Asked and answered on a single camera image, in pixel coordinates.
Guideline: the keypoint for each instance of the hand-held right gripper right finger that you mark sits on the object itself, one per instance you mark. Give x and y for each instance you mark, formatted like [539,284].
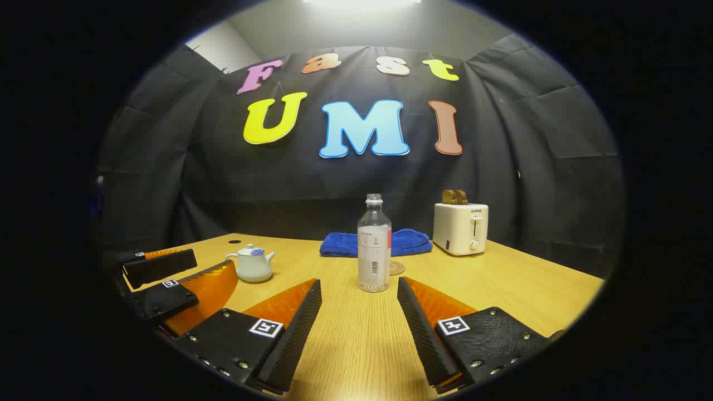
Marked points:
[423,334]

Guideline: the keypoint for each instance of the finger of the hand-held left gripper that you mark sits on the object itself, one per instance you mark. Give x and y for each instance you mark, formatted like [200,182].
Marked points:
[167,301]
[161,267]

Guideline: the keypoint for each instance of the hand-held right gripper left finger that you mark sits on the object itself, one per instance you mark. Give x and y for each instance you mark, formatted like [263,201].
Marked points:
[298,334]

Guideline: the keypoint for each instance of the round wooden coaster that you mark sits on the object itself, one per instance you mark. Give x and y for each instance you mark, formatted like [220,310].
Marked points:
[397,268]

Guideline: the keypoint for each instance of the white blue teacup lid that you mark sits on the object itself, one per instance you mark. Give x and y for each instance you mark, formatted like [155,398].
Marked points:
[255,252]

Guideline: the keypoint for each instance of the clear plastic water bottle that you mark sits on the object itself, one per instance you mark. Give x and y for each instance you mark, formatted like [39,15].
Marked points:
[374,250]

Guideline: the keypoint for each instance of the blue folded towel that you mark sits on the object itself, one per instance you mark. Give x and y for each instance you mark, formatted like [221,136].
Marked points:
[412,242]

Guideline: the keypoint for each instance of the white toaster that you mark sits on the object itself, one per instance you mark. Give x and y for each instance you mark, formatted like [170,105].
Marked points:
[454,228]

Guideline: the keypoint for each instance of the brown bread slice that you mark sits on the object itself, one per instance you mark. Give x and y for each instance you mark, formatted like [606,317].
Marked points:
[448,196]
[462,197]

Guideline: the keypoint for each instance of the black backdrop cloth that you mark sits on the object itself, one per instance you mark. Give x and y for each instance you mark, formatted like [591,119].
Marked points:
[334,184]

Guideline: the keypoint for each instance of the ceiling light strip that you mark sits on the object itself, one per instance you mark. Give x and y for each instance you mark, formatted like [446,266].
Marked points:
[362,3]

